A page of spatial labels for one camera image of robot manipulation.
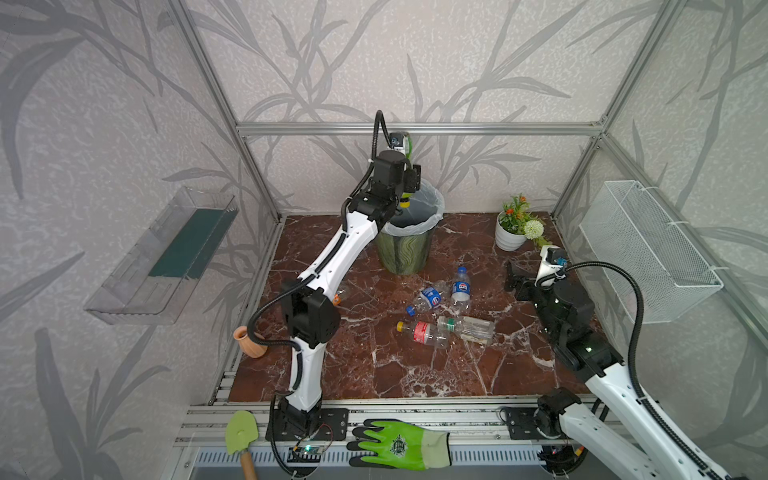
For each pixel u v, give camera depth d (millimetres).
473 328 910
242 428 735
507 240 1031
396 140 675
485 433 734
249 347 789
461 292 937
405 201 846
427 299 933
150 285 632
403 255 926
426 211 959
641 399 455
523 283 630
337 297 926
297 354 559
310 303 493
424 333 844
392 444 695
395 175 638
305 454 718
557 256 589
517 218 990
